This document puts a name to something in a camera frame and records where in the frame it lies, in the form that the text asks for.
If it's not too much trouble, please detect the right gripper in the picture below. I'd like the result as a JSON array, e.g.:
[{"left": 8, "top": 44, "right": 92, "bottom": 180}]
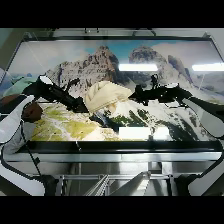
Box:
[{"left": 128, "top": 86, "right": 148, "bottom": 106}]

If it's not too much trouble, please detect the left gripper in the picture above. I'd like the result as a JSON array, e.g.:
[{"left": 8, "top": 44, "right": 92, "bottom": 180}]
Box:
[{"left": 65, "top": 95, "right": 90, "bottom": 114}]

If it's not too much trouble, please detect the cream shirt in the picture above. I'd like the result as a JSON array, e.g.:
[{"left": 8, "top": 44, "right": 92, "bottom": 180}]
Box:
[{"left": 84, "top": 80, "right": 133, "bottom": 113}]

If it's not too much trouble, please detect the brown garment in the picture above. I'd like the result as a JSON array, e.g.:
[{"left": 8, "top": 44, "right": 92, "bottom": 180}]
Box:
[{"left": 21, "top": 100, "right": 44, "bottom": 123}]

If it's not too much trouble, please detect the teal garment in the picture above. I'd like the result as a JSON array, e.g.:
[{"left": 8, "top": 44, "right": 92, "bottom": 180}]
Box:
[{"left": 2, "top": 75, "right": 40, "bottom": 98}]

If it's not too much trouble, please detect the dark red garment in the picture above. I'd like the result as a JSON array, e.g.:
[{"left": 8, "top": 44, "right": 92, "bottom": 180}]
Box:
[{"left": 0, "top": 93, "right": 22, "bottom": 107}]

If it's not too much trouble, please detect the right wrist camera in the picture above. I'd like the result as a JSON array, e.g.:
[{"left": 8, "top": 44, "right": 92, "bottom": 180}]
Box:
[{"left": 150, "top": 73, "right": 161, "bottom": 89}]

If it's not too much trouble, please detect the black cable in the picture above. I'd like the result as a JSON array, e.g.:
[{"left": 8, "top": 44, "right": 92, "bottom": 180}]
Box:
[{"left": 19, "top": 119, "right": 43, "bottom": 178}]

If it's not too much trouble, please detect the silver frame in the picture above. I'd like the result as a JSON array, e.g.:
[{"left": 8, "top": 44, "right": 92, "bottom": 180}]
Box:
[{"left": 0, "top": 28, "right": 224, "bottom": 197}]

